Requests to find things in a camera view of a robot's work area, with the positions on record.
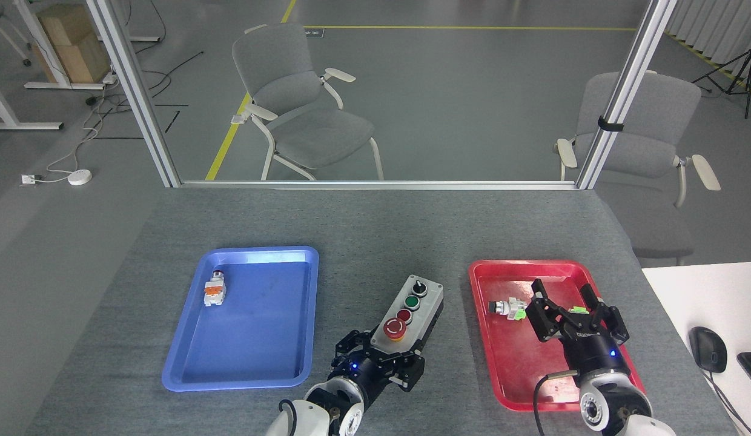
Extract white side table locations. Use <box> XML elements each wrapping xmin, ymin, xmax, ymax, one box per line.
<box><xmin>641</xmin><ymin>261</ymin><xmax>751</xmax><ymax>436</ymax></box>

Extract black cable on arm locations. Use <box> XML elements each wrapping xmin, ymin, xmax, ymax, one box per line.
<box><xmin>532</xmin><ymin>369</ymin><xmax>579</xmax><ymax>436</ymax></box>

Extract red plastic tray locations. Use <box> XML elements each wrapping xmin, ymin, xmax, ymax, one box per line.
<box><xmin>468</xmin><ymin>260</ymin><xmax>647</xmax><ymax>412</ymax></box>

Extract white desk frame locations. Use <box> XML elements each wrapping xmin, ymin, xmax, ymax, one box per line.
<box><xmin>0</xmin><ymin>0</ymin><xmax>107</xmax><ymax>131</ymax></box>

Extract black tripod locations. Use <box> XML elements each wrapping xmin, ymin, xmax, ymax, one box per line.
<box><xmin>692</xmin><ymin>33</ymin><xmax>751</xmax><ymax>119</ymax></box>

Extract blue plastic tray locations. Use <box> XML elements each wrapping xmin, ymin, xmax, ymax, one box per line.
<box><xmin>162</xmin><ymin>245</ymin><xmax>320</xmax><ymax>392</ymax></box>

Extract black computer mouse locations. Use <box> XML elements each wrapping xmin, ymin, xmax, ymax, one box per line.
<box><xmin>689</xmin><ymin>326</ymin><xmax>728</xmax><ymax>374</ymax></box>

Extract grey chair white armrests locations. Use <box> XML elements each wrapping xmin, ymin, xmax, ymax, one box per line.
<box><xmin>555</xmin><ymin>71</ymin><xmax>721</xmax><ymax>267</ymax></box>
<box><xmin>231</xmin><ymin>23</ymin><xmax>385</xmax><ymax>182</ymax></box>

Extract white ribbed wall panel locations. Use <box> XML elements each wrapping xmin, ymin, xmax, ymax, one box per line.
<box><xmin>666</xmin><ymin>0</ymin><xmax>751</xmax><ymax>101</ymax></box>

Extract silver aluminium post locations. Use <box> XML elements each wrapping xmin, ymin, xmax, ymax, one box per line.
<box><xmin>85</xmin><ymin>0</ymin><xmax>182</xmax><ymax>188</ymax></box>
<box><xmin>575</xmin><ymin>0</ymin><xmax>679</xmax><ymax>190</ymax></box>

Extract silver push button green block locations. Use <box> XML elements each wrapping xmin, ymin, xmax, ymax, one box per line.
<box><xmin>488</xmin><ymin>297</ymin><xmax>528</xmax><ymax>322</ymax></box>

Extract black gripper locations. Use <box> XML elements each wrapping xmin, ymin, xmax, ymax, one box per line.
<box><xmin>524</xmin><ymin>279</ymin><xmax>632</xmax><ymax>381</ymax></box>
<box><xmin>332</xmin><ymin>329</ymin><xmax>426</xmax><ymax>406</ymax></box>

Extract red push button orange block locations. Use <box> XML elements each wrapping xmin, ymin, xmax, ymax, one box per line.
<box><xmin>204</xmin><ymin>269</ymin><xmax>227</xmax><ymax>308</ymax></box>

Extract cardboard box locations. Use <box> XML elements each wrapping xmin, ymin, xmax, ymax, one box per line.
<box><xmin>33</xmin><ymin>5</ymin><xmax>111</xmax><ymax>84</ymax></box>

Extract silver aluminium cross rail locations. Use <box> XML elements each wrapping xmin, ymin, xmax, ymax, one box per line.
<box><xmin>179</xmin><ymin>179</ymin><xmax>579</xmax><ymax>191</ymax></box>

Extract grey control box with buttons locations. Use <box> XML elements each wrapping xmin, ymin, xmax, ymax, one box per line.
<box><xmin>369</xmin><ymin>274</ymin><xmax>445</xmax><ymax>358</ymax></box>

